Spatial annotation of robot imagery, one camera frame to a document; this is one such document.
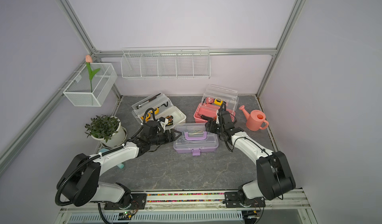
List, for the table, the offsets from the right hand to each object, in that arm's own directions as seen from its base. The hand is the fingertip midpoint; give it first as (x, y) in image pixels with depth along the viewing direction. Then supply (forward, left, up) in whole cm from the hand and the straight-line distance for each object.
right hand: (209, 124), depth 89 cm
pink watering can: (+4, -29, 0) cm, 29 cm away
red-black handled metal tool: (+15, +48, -1) cm, 50 cm away
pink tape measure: (+22, -2, -3) cm, 22 cm away
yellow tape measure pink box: (+21, -7, -3) cm, 22 cm away
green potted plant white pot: (-5, +58, +4) cm, 58 cm away
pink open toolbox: (+26, -5, -2) cm, 27 cm away
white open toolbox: (+18, +32, -4) cm, 37 cm away
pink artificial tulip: (+21, +69, +22) cm, 75 cm away
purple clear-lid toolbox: (-9, +9, 0) cm, 12 cm away
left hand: (-8, +18, 0) cm, 19 cm away
